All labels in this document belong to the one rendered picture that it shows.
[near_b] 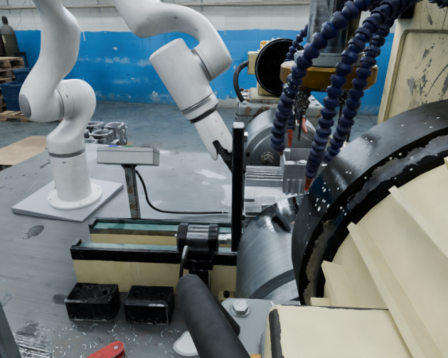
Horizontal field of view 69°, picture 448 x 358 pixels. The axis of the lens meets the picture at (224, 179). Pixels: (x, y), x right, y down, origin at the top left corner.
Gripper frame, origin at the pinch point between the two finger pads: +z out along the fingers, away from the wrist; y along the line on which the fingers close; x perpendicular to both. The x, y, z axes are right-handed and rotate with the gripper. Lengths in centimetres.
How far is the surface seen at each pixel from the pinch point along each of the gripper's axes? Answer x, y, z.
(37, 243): -67, -5, -5
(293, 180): 11.5, 11.4, 4.1
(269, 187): 6.2, 9.8, 3.8
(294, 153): 13.9, 1.5, 2.8
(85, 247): -38.2, 12.6, -3.6
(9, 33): -375, -578, -240
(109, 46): -229, -596, -128
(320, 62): 25.4, 11.9, -14.9
